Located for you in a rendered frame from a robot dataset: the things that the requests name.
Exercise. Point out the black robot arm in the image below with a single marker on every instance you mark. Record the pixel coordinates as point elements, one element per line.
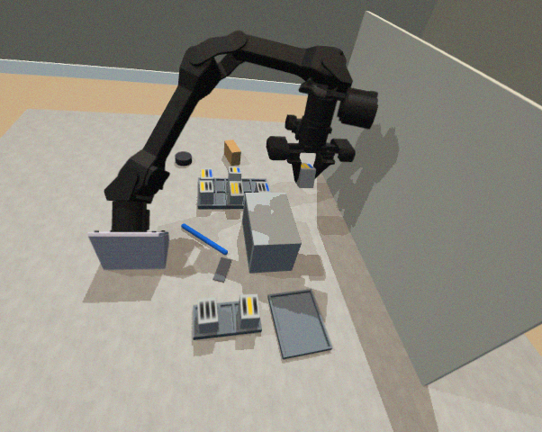
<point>327,82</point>

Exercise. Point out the black short cylinder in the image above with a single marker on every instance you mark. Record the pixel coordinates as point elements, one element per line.
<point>183,158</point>

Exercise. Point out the tan cube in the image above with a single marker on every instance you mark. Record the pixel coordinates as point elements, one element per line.
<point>232,152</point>

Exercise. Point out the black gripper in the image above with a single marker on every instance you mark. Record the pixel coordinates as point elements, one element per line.
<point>312,139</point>

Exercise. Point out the large grey flat panel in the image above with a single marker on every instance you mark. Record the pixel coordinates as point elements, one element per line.
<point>443,199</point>

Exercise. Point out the blue rod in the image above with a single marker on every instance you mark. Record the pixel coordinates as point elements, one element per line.
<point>204,239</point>

